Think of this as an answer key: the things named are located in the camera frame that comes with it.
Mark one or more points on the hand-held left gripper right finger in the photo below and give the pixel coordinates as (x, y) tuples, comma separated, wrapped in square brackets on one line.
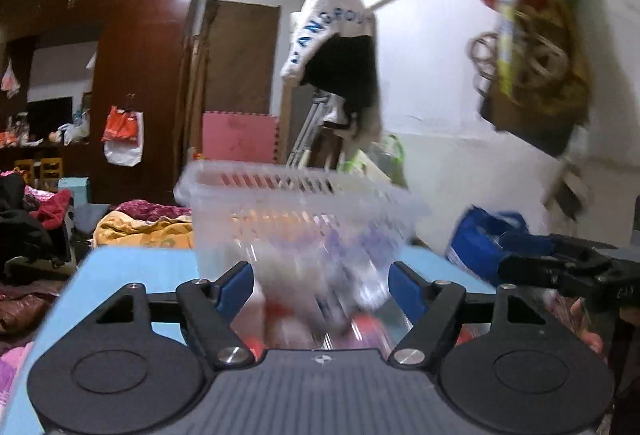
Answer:
[(401, 284)]

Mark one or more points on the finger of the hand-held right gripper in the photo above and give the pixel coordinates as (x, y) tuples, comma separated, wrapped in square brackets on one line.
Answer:
[(530, 271)]

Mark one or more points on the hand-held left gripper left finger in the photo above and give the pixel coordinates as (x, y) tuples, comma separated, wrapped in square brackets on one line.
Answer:
[(238, 286)]

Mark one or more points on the clear plastic basket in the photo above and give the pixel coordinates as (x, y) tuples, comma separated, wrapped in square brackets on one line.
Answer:
[(300, 210)]

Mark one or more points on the blue shopping bag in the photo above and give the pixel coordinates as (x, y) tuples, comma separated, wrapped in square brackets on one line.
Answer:
[(475, 237)]

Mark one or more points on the yellow blanket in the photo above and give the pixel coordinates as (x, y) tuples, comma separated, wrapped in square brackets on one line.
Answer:
[(145, 232)]

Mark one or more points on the magenta blanket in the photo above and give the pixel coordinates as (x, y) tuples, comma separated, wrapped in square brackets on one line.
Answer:
[(150, 209)]

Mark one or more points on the green and white shopping bag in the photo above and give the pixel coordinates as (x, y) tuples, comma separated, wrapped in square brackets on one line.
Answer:
[(385, 160)]

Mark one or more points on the pink foam mat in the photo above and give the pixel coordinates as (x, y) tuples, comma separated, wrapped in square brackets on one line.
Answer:
[(240, 137)]

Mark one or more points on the dark hanging bag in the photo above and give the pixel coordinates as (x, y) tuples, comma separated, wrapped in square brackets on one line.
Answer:
[(550, 115)]

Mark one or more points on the folded aluminium ladder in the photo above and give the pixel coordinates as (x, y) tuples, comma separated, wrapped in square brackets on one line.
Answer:
[(307, 135)]

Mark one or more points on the teal box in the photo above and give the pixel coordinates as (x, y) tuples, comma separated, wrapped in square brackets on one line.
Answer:
[(75, 190)]

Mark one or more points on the orange and white plastic bag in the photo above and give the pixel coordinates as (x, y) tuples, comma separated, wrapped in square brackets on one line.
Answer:
[(122, 135)]

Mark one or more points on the red garment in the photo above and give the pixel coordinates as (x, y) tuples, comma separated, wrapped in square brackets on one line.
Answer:
[(50, 207)]

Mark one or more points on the yellow wooden chair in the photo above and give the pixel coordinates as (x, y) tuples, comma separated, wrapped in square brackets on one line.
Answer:
[(24, 171), (51, 167)]

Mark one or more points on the black hanging garment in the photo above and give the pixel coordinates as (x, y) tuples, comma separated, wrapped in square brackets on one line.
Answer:
[(345, 65)]

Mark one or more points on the black clothes pile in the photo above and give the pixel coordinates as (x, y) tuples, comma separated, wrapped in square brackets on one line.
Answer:
[(20, 225)]

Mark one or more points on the brown wooden wardrobe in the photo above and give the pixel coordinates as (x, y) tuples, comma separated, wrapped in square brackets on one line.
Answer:
[(135, 65)]

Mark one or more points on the black television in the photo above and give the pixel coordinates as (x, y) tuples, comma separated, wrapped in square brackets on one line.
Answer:
[(50, 115)]

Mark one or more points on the white jacket with blue letters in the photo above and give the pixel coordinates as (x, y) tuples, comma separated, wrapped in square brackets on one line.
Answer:
[(325, 10)]

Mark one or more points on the small white hanging bag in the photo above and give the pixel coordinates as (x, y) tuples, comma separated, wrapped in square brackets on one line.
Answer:
[(10, 80)]

